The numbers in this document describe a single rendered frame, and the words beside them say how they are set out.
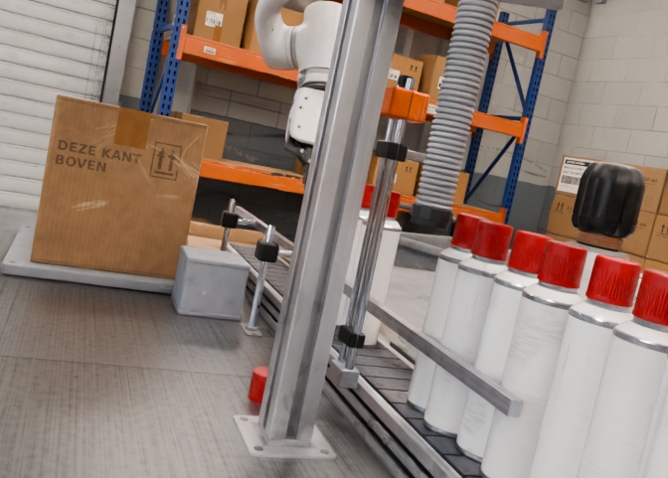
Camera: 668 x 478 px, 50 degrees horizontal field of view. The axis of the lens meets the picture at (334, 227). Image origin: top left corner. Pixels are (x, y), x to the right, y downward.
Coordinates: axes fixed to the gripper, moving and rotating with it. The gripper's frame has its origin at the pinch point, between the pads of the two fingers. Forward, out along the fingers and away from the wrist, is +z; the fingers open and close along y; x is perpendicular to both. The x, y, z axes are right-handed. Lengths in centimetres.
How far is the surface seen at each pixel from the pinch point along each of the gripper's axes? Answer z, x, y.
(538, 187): -167, 415, 371
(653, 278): 26, -75, -2
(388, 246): 16.5, -30.0, 0.4
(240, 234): -4, 71, 6
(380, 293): 22.2, -27.8, 0.8
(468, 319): 27, -53, -2
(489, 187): -156, 412, 315
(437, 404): 35, -50, -3
